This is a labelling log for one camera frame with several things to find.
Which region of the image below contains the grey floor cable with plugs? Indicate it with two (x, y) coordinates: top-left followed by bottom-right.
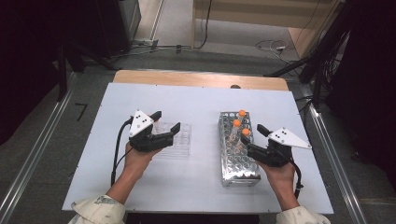
(129, 38), (195, 55)

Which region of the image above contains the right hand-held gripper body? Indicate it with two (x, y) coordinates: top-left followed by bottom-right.
(248, 126), (313, 168)

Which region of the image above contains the light wooden furniture frame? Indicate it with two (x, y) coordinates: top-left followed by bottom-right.
(191, 0), (344, 59)

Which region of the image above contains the black cabinet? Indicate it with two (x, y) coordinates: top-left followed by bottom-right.
(96, 0), (142, 59)

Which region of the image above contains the black stand leg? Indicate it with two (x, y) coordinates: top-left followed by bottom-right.
(55, 43), (68, 103)

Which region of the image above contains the white coiled floor cable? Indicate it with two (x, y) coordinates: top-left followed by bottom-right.
(255, 39), (292, 63)

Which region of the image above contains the person's left hand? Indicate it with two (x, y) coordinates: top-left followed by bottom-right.
(124, 143), (163, 185)

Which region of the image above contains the metal floor rail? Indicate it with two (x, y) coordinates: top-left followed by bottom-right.
(0, 72), (78, 224)
(306, 92), (368, 224)

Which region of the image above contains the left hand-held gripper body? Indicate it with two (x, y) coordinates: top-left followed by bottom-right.
(128, 109), (174, 153)

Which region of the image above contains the hand-held gripper cable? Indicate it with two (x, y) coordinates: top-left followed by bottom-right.
(289, 158), (304, 200)
(110, 117), (134, 187)

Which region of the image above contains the metal test tube rack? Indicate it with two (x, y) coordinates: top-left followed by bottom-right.
(218, 110), (262, 188)

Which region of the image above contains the person's right hand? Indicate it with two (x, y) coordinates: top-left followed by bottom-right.
(258, 161), (297, 195)

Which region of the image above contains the right hand-held gripper cable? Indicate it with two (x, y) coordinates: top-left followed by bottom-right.
(289, 158), (304, 200)

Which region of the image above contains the black hanging cable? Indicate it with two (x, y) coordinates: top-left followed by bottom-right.
(197, 0), (213, 50)

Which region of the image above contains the left hand-held gripper cable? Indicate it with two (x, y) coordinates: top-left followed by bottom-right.
(110, 117), (134, 187)

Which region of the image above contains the clear plastic well plate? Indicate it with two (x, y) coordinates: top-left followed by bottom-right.
(151, 120), (191, 158)

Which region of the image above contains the black stand with cables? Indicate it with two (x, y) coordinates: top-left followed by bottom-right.
(264, 0), (354, 108)

